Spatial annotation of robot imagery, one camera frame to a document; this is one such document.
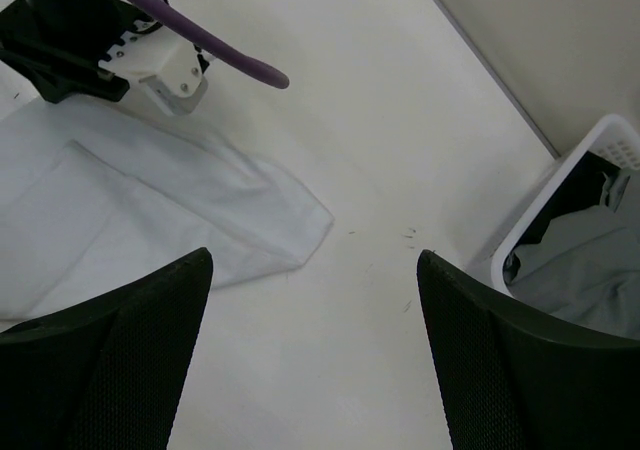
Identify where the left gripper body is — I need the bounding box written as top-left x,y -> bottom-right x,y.
1,0 -> 161,104

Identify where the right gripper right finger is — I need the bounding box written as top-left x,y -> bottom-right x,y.
417,250 -> 639,449

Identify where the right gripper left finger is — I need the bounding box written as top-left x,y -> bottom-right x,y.
1,248 -> 213,449

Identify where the white skirt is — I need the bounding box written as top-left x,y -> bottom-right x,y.
1,101 -> 333,322

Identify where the grey skirt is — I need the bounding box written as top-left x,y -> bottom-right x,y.
503,170 -> 639,339

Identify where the white laundry basket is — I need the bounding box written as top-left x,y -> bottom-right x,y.
470,114 -> 639,295

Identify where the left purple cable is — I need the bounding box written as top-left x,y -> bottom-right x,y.
84,0 -> 291,90

